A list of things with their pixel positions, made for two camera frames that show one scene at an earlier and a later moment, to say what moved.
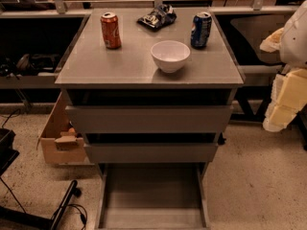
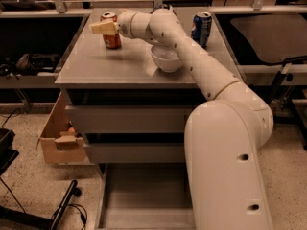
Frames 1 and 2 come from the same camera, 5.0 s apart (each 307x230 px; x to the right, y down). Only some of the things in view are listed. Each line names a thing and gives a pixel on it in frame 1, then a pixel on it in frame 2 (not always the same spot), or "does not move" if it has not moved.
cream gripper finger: [271, 43] → [106, 28]
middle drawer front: [153, 152] does not move
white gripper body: [295, 43] → [124, 24]
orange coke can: [110, 30] does not move
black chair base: [14, 219] does not move
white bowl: [170, 56] does not move
